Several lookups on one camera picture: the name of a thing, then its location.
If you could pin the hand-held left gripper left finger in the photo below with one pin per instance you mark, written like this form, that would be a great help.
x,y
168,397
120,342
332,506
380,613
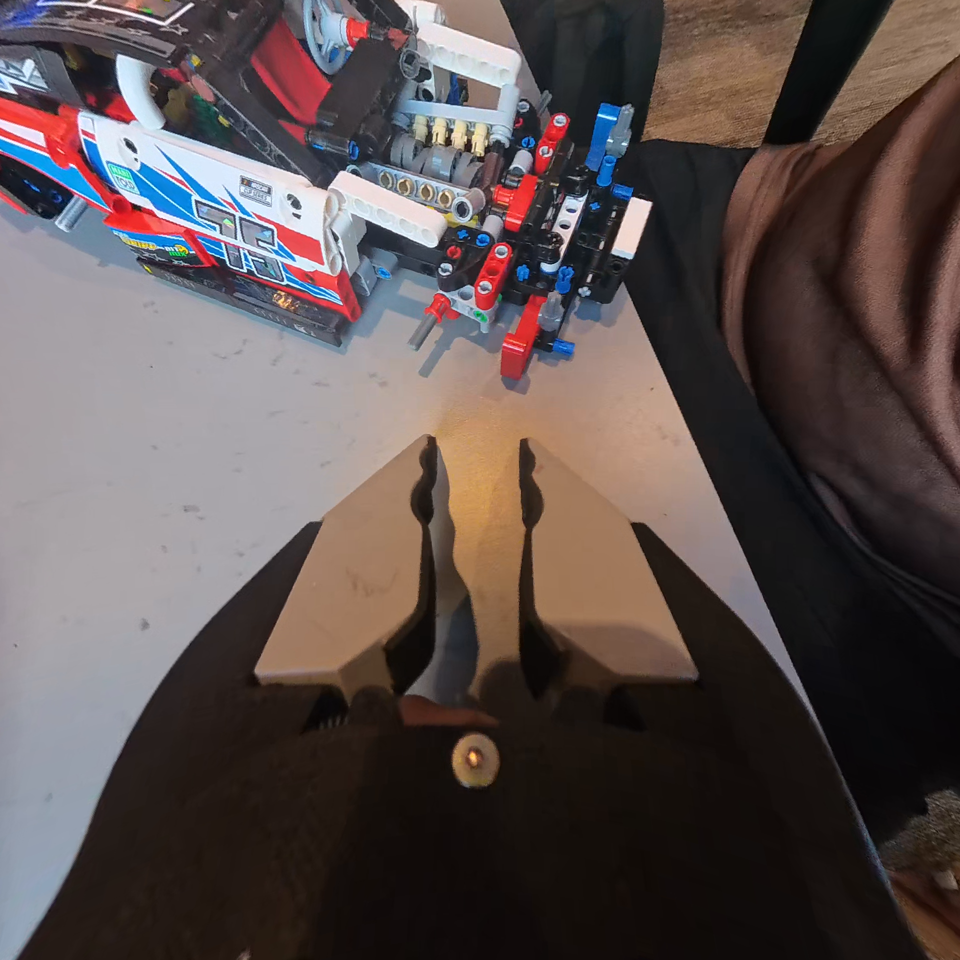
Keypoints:
x,y
352,592

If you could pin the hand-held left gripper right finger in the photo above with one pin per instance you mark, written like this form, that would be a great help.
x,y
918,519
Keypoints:
x,y
607,600

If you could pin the brick-built toy race car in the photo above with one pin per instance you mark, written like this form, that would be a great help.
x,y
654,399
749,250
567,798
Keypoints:
x,y
247,195

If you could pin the person's brown sweater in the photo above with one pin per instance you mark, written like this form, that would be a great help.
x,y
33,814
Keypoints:
x,y
862,300

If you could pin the black backpack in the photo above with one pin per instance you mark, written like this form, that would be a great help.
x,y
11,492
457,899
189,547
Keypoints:
x,y
585,67

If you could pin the black office chair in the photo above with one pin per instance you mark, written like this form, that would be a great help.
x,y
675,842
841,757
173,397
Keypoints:
x,y
825,67

